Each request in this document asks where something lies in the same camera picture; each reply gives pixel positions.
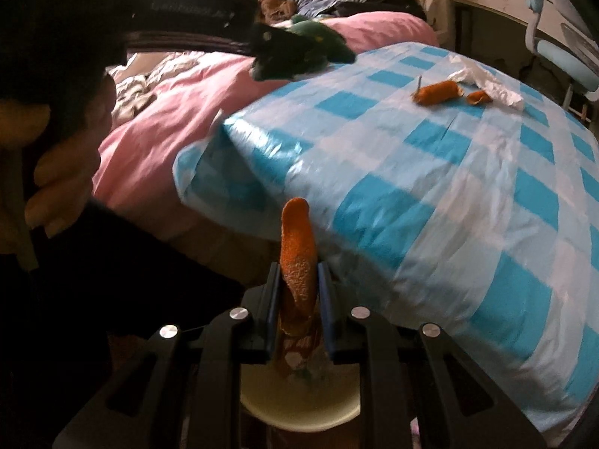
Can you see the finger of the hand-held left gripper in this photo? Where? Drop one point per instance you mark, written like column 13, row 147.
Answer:
column 276, row 56

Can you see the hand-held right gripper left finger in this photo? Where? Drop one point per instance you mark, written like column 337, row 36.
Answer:
column 271, row 311

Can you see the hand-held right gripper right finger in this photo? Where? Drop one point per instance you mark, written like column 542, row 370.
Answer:
column 327, row 318

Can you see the long orange peel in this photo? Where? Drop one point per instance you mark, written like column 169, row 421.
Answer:
column 297, row 252

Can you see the cream round waste bin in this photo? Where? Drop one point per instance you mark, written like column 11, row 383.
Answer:
column 299, row 407

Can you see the person's left hand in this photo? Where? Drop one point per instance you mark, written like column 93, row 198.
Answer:
column 61, row 173

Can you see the brown cloth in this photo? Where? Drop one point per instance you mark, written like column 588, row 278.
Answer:
column 276, row 7

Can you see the green plush toy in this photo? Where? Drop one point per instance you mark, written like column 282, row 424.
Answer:
column 327, row 42

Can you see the crumpled orange white wrapper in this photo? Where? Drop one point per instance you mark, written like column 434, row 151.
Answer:
column 292, row 360

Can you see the patterned grey white cloth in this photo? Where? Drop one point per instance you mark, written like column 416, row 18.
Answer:
column 135, row 93

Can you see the pink blanket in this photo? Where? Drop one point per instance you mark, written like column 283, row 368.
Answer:
column 164, row 140

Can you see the blue checkered plastic tablecloth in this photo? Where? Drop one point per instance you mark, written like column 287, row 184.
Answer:
column 421, row 196

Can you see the rolled orange peel with stem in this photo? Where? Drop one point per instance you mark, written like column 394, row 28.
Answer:
column 437, row 93

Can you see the small orange peel piece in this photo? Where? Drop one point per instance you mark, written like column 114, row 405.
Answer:
column 479, row 97

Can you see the crumpled white tissue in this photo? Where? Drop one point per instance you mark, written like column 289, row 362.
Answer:
column 486, row 79

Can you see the light blue office chair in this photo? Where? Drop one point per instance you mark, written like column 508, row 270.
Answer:
column 566, row 61

